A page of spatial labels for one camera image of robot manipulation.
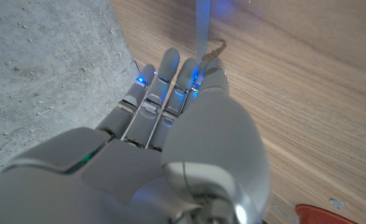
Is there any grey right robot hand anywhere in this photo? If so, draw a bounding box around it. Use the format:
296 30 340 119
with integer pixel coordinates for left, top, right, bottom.
0 46 271 224

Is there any small metal key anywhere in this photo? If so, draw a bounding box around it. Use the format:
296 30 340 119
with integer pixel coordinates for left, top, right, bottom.
201 39 227 63

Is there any red plastic bowl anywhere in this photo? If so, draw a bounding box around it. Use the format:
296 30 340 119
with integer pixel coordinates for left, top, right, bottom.
295 203 358 224

